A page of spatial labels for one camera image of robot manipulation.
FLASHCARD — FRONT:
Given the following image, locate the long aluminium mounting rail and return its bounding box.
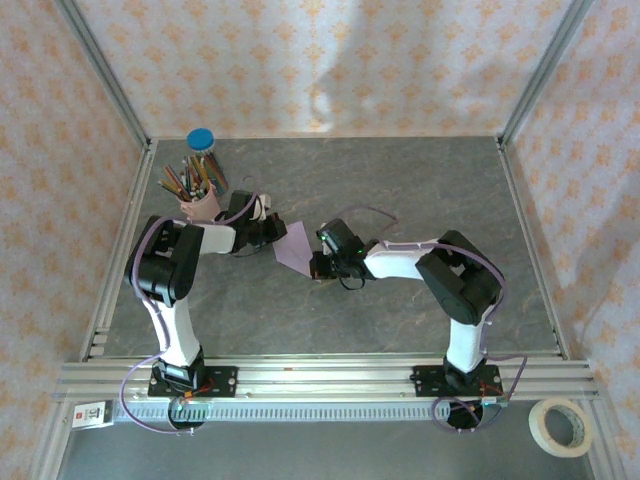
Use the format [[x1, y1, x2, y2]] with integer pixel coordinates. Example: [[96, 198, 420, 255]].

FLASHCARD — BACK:
[[53, 355, 600, 404]]

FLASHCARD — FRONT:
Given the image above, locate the aluminium frame post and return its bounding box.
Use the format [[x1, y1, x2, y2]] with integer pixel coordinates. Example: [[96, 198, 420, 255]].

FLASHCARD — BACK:
[[52, 0, 154, 151], [497, 0, 596, 150]]

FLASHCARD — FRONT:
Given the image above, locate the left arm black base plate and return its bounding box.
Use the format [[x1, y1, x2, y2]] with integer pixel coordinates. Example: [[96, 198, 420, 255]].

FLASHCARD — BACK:
[[147, 366, 239, 400]]

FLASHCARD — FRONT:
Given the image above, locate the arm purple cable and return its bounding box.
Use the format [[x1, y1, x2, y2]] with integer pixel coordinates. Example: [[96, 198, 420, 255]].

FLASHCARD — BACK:
[[119, 175, 266, 434], [324, 205, 529, 434]]

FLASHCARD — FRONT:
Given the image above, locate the coloured pencil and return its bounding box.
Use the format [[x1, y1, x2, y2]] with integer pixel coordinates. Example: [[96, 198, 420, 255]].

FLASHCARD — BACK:
[[203, 152, 225, 195], [211, 151, 231, 191], [191, 154, 211, 190], [178, 157, 199, 195], [157, 179, 189, 201], [163, 166, 195, 198]]

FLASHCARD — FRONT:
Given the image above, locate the aluminium lower frame bar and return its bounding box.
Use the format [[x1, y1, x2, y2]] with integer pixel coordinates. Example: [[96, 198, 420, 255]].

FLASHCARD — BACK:
[[582, 399, 629, 480], [27, 399, 76, 480]]

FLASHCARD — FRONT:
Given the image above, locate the aluminium table side rail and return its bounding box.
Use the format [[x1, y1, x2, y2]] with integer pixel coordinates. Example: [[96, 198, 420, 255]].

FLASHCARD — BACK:
[[494, 137, 571, 361], [79, 139, 159, 362]]

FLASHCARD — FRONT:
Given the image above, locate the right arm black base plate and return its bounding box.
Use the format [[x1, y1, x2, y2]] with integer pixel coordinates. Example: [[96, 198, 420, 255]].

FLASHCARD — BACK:
[[410, 364, 503, 399]]

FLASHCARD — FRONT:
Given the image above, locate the clear jar with blue lid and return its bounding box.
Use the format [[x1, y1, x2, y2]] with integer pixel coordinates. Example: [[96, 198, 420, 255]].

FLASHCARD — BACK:
[[186, 128, 231, 196]]

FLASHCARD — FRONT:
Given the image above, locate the white masking tape roll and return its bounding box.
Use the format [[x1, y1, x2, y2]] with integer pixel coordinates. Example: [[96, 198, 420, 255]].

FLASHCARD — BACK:
[[528, 397, 595, 458]]

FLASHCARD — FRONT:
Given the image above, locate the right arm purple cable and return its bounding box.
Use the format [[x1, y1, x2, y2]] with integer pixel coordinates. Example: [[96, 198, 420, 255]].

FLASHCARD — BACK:
[[324, 205, 529, 434]]

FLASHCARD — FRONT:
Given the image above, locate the lilac paper sheet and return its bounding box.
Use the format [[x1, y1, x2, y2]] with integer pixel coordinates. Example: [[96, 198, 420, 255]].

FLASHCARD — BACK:
[[273, 220, 316, 278]]

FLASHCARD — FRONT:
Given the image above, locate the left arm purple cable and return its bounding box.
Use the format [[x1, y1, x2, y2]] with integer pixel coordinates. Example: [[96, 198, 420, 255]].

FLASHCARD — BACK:
[[119, 175, 266, 434]]

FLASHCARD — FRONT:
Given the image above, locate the white label card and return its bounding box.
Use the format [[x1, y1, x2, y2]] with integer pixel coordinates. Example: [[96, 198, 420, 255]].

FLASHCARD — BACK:
[[71, 399, 115, 430]]

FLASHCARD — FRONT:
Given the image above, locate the grey slotted cable duct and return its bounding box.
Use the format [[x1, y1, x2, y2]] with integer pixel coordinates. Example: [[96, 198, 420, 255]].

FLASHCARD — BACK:
[[110, 399, 506, 424]]

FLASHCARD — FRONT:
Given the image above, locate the pink pencil cup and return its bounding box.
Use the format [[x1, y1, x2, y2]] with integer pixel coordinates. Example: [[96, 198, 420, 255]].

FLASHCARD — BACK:
[[178, 180, 222, 225]]

